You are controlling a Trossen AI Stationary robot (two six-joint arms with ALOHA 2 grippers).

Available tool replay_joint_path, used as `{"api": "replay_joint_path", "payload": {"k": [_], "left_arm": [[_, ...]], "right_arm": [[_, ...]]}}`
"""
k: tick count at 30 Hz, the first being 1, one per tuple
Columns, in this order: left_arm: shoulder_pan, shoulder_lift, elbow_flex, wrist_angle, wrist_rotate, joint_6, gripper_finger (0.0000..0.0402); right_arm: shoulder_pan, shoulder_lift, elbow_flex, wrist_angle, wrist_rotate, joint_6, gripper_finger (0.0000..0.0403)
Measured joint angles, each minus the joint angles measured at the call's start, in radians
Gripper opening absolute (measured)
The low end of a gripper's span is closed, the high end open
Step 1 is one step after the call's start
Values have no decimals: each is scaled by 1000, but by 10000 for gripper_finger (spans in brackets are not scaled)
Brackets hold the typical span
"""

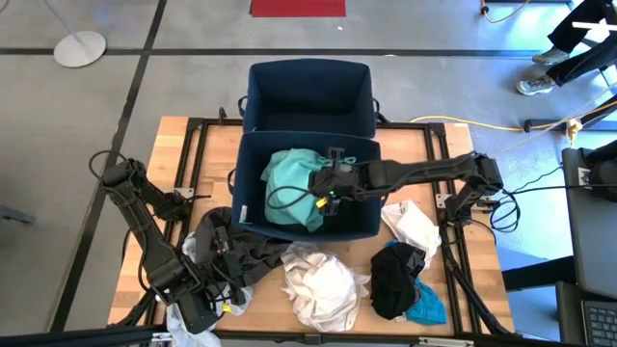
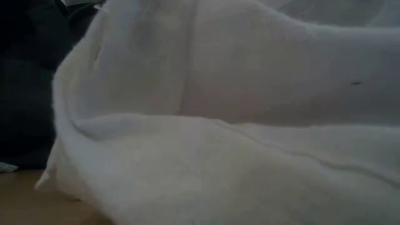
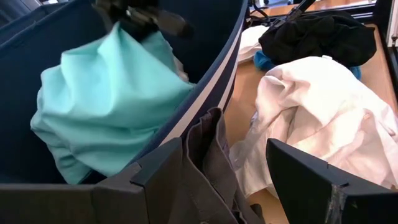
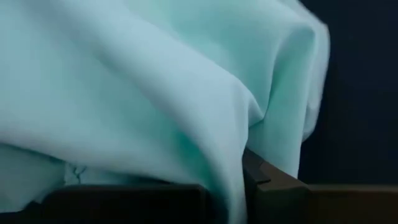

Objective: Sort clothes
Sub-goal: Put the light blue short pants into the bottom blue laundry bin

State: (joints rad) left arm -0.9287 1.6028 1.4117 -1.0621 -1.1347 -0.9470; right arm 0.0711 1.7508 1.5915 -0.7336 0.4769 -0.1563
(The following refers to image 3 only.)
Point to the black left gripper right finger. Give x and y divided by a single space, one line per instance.
311 193

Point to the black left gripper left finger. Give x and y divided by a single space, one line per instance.
149 199

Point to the grey garment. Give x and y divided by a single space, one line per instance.
211 174

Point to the teal garment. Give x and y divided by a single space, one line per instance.
109 109

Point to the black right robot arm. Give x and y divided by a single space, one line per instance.
295 12

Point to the small white garment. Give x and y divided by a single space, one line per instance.
248 43

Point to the navy white-striped fabric bin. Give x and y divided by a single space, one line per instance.
15 15
18 93

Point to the blue garment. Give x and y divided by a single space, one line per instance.
262 60

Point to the black garment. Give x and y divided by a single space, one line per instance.
311 40

